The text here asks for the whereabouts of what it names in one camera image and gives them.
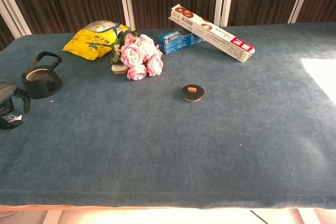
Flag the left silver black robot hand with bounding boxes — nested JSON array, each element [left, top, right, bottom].
[[0, 81, 31, 130]]

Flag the black teapot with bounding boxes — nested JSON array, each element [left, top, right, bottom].
[[20, 51, 63, 100]]

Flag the yellow snack bag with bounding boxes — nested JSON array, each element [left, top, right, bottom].
[[62, 20, 136, 61]]

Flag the black round puck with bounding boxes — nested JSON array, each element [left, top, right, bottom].
[[180, 84, 205, 103]]

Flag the beige rectangular box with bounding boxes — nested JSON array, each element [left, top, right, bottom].
[[111, 63, 130, 76]]

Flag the pink rose bouquet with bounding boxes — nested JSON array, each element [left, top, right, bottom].
[[110, 30, 164, 81]]

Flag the blue tablecloth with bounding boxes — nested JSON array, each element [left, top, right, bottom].
[[0, 22, 336, 209]]

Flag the blue cookie box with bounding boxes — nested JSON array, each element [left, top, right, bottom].
[[157, 29, 205, 56]]

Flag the long white cookie box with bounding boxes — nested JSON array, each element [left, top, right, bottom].
[[168, 4, 256, 63]]

